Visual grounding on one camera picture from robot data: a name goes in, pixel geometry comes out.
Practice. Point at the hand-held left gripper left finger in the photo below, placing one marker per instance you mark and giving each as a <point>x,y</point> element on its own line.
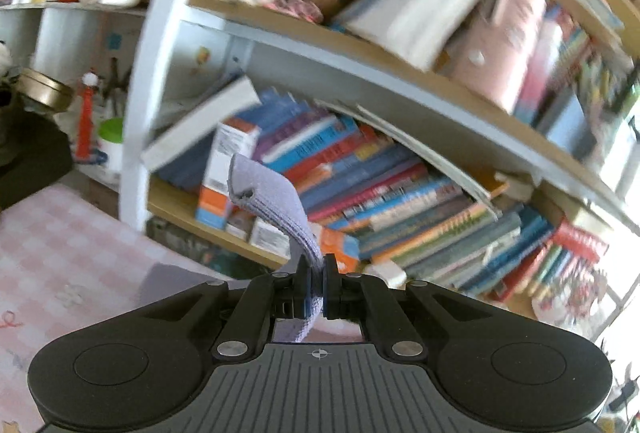
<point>306,298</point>

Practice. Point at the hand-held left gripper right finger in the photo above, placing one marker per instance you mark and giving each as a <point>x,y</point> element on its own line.
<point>327,298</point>

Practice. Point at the lavender knit top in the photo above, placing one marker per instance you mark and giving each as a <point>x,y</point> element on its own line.
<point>275,198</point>

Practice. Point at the orange white toothpaste box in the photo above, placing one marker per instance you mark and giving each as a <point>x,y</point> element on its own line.
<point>342,245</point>

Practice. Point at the white charger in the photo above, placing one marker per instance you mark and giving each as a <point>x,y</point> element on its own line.
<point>387,274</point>

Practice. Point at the row of colourful books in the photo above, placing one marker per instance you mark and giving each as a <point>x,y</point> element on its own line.
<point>400,213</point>

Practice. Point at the white medicine box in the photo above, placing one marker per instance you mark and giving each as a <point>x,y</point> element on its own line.
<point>230,153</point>

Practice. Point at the white wooden bookshelf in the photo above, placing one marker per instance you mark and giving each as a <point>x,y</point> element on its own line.
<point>400,78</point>

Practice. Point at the colourful flower ornament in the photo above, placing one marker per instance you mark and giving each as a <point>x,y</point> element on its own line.
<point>570,308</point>

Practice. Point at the white jar green lid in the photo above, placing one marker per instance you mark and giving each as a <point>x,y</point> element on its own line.
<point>111,145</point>

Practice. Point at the pink checked printed desk mat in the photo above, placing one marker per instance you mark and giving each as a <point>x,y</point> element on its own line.
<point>60,253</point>

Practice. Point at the large red dictionary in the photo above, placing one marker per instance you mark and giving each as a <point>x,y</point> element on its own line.
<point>580,240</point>

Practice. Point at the red white bottle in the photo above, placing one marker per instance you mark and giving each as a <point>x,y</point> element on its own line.
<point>86,123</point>

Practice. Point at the black box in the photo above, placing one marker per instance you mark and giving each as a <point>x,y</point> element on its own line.
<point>30,163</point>

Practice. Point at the pink case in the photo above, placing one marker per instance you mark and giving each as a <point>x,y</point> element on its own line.
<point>500,43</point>

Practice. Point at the gold round tin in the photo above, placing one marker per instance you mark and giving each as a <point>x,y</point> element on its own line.
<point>45,90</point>

